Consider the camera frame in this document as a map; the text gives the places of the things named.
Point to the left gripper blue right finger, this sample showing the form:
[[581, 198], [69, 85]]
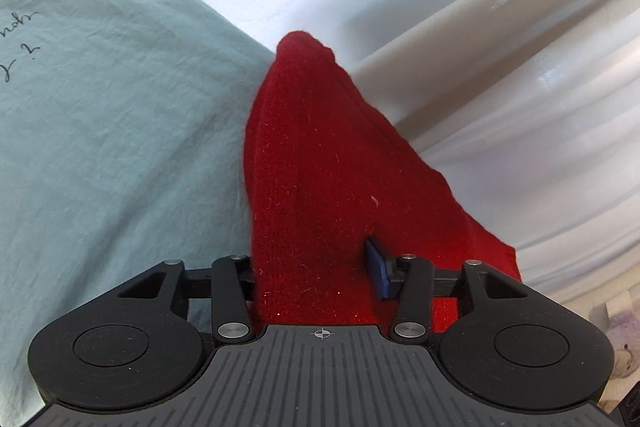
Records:
[[410, 282]]

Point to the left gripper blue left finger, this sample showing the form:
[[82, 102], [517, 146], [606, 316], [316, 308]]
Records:
[[232, 284]]

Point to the red knit cardigan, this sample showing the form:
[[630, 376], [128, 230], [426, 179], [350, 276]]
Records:
[[324, 171]]

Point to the light blue mushroom bedsheet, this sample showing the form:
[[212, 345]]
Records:
[[122, 129]]

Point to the purple plush toy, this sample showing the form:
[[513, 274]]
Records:
[[623, 333]]

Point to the white curtain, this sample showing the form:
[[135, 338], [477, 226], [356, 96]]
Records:
[[530, 108]]

